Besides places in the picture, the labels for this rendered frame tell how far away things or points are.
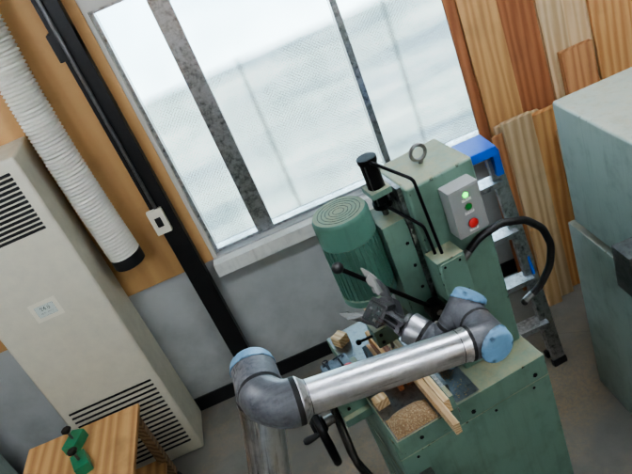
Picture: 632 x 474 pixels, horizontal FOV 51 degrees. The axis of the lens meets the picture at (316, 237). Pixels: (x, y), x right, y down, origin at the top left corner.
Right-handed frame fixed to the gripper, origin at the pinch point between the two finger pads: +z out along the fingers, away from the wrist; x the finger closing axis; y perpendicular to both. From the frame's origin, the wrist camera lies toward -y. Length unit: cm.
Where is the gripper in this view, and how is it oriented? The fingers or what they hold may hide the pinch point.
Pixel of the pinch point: (350, 290)
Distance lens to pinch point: 195.2
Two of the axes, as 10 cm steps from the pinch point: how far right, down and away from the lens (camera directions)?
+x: -3.9, 8.9, 2.4
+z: -8.1, -4.6, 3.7
